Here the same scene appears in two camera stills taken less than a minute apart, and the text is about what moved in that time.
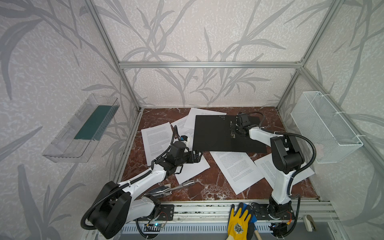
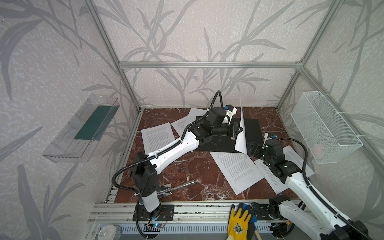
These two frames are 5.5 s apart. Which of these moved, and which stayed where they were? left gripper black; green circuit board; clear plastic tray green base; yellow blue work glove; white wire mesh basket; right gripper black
Moved: left gripper black; right gripper black
Stayed: clear plastic tray green base; white wire mesh basket; yellow blue work glove; green circuit board
